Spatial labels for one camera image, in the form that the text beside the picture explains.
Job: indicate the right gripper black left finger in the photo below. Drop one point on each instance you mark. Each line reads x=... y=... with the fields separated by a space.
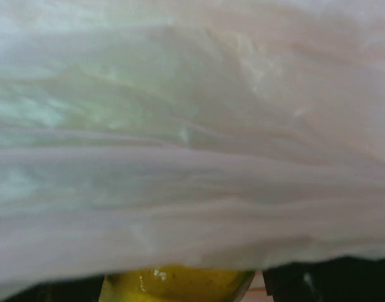
x=77 y=290

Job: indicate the pink plastic bag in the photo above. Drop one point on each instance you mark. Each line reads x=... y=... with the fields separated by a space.
x=227 y=134

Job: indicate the yellow green mango fruit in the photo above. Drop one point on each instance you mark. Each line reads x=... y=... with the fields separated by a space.
x=176 y=283

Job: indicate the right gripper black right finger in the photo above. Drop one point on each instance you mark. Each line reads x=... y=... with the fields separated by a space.
x=344 y=279

